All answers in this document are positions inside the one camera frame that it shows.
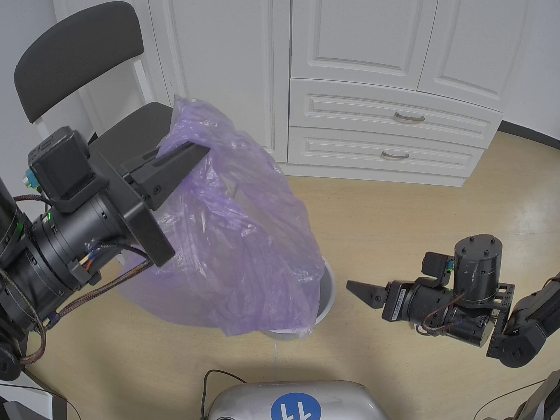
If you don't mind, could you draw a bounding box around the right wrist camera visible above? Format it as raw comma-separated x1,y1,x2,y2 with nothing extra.
421,252,456,288

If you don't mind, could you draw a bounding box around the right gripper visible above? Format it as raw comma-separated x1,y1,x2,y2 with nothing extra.
346,279,456,324

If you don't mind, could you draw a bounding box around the black cable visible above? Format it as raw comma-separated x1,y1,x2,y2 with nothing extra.
201,369,248,417
17,258,154,364
421,291,467,337

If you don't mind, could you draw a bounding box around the white trash bin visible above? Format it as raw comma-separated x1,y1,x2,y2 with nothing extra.
258,256,337,343

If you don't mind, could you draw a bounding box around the grey and white chair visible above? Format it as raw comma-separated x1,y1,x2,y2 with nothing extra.
13,0,246,204

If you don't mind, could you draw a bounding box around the purple plastic bag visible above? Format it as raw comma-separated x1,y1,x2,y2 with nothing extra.
117,94,325,337

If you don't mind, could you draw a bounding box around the white wardrobe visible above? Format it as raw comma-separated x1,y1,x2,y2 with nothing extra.
49,0,532,188

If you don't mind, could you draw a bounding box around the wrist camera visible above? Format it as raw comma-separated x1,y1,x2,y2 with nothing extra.
421,252,456,288
27,127,106,214

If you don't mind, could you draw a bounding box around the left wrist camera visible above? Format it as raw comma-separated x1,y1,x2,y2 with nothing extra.
27,127,106,214

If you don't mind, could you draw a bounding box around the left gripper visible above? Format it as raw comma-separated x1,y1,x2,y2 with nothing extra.
41,142,211,288

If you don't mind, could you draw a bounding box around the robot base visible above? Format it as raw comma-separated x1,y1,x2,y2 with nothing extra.
210,380,392,420

